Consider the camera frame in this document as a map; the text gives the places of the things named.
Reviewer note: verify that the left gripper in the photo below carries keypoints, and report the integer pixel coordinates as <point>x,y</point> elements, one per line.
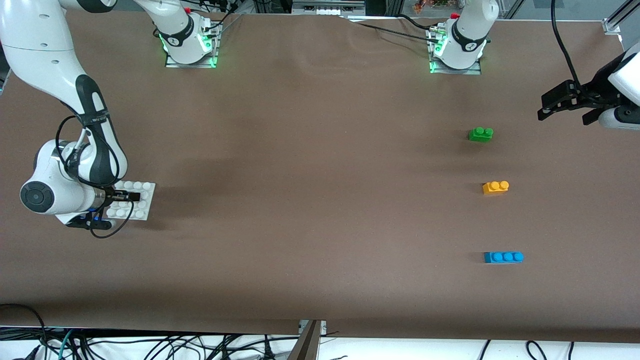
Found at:
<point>596,88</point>

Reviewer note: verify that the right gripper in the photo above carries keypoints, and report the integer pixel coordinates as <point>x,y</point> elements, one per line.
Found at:
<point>113,195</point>

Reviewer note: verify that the white studded base plate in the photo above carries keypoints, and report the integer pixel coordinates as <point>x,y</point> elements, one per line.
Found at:
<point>145,200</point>

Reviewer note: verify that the yellow two-stud block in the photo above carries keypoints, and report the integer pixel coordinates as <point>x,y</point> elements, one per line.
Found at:
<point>495,189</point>

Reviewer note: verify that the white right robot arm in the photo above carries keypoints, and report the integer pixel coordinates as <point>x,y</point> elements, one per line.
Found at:
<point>45,60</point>

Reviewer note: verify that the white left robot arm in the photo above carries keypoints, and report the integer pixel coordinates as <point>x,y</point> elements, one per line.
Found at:
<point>467,35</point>

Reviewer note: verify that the green two-stud block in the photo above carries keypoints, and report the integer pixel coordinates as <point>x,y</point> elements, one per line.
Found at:
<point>480,135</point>

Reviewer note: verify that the blue three-stud block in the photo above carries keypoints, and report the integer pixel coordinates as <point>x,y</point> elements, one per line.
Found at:
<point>502,257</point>

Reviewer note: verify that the brown table cover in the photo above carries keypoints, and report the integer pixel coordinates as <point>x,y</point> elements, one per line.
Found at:
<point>300,225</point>

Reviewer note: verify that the aluminium frame profile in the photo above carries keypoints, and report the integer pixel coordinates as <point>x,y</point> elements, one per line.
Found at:
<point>617,17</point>

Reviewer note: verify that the small metal bracket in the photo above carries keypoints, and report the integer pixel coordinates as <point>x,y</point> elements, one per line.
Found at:
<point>322,327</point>

